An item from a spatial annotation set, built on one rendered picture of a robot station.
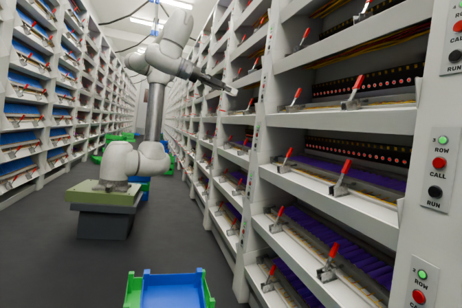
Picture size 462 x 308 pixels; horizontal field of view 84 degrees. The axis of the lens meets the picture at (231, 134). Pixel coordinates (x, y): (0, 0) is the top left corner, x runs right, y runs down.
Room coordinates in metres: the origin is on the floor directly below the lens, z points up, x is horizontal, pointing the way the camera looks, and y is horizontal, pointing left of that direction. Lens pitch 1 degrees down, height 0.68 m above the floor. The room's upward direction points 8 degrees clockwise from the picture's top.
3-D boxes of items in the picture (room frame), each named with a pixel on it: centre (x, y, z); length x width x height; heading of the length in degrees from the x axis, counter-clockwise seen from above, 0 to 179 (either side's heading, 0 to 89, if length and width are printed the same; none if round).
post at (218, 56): (2.42, 0.20, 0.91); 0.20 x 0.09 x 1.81; 107
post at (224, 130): (1.75, 0.00, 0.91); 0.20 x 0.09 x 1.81; 107
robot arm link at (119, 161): (1.49, 0.63, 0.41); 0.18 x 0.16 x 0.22; 126
